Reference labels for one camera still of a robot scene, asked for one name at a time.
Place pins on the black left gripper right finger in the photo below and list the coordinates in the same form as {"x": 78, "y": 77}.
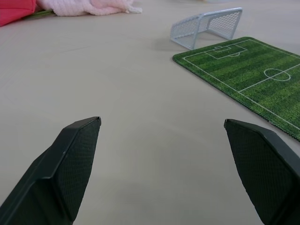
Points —
{"x": 262, "y": 168}

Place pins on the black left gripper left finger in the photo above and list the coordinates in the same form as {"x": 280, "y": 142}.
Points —
{"x": 58, "y": 168}

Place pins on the green football pitch mat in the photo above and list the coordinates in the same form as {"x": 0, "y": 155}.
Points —
{"x": 253, "y": 72}

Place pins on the white miniature goal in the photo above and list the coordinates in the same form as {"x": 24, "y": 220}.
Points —
{"x": 206, "y": 28}

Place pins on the green stem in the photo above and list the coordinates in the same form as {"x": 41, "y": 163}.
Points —
{"x": 39, "y": 14}

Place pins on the red fabric object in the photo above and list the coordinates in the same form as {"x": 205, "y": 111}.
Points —
{"x": 14, "y": 10}

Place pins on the pink fluffy towel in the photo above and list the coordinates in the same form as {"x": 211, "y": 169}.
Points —
{"x": 93, "y": 7}

